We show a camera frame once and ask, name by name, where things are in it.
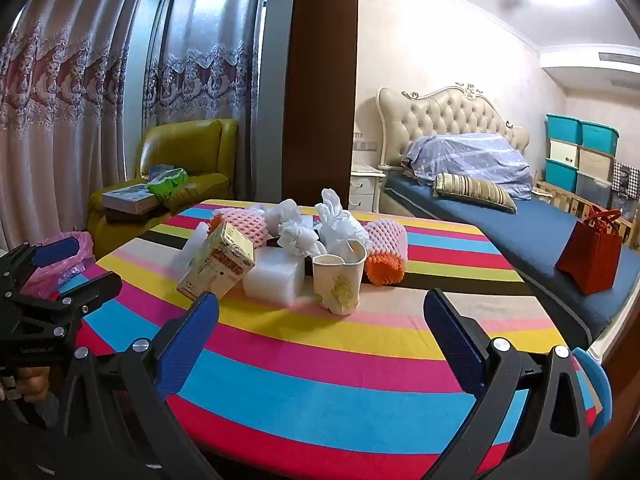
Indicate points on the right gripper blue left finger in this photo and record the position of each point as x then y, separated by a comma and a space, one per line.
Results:
180, 342

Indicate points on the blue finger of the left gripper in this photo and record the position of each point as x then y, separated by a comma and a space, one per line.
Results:
94, 293
54, 252

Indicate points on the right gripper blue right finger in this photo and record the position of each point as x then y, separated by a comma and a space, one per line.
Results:
460, 339

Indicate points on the yellow cardboard carton box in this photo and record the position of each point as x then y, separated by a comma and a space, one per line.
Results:
224, 258

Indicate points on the pink foam net orange core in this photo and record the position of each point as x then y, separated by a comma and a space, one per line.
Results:
388, 255

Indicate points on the white foam block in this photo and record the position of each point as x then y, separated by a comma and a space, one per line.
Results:
277, 277

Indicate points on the white paper cup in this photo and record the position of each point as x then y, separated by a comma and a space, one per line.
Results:
337, 278

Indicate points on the white plastic bag wad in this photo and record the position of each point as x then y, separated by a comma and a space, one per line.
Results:
337, 226

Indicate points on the white tissue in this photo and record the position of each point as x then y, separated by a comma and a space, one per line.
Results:
300, 241

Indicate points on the pink lined trash bin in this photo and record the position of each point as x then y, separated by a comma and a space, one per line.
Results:
46, 281

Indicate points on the person's left hand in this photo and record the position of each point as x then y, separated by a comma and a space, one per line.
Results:
32, 385

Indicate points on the white book box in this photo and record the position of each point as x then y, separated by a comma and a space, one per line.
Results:
134, 199

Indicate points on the green snack bag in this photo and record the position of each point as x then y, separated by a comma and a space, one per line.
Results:
167, 183

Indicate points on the blue bed mattress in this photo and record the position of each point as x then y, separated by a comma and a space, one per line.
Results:
532, 239

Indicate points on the striped colourful tablecloth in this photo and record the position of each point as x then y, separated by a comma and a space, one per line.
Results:
298, 391

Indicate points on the blue chair back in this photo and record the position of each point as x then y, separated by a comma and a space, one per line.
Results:
600, 387

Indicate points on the red paper gift bag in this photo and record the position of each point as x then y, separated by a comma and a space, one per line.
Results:
592, 252

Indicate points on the striped brown pillow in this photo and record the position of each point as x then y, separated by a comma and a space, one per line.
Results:
473, 191

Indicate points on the yellow leather armchair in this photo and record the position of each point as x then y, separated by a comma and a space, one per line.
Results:
204, 148

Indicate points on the pink embroidered curtain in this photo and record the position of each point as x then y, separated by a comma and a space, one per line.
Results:
63, 70

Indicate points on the white nightstand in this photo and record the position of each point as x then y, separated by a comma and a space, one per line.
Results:
365, 187

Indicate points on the blue striped duvet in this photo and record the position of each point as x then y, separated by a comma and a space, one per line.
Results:
486, 156

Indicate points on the teal storage boxes stack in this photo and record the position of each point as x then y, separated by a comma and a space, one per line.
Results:
581, 157

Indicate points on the grey embroidered curtain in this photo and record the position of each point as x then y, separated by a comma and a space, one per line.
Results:
204, 62

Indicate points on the cream tufted headboard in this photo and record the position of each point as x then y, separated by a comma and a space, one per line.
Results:
457, 109

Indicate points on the brown wooden door panel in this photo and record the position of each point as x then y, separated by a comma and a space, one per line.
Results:
319, 104

